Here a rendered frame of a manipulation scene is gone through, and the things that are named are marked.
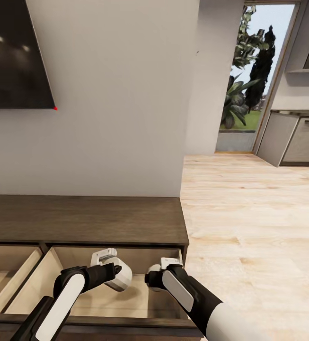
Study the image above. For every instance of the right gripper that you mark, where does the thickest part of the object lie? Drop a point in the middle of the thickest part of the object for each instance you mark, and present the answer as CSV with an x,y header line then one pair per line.
x,y
153,279

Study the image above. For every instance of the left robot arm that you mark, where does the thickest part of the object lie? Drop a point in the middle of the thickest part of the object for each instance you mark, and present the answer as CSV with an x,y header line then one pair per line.
x,y
48,317

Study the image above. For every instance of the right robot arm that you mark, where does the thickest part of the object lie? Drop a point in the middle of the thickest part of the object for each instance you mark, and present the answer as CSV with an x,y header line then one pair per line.
x,y
215,319

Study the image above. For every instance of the fixed window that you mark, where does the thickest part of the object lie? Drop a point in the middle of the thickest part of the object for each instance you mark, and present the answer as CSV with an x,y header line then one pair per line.
x,y
264,33

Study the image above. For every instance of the pillar candle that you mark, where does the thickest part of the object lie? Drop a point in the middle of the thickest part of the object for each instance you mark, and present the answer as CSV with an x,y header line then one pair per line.
x,y
123,278
154,268

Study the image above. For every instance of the wall mounted tv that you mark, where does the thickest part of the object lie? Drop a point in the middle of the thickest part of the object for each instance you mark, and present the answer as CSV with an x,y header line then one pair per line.
x,y
24,82

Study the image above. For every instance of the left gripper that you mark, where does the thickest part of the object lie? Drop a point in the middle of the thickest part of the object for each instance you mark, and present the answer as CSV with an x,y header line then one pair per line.
x,y
105,272

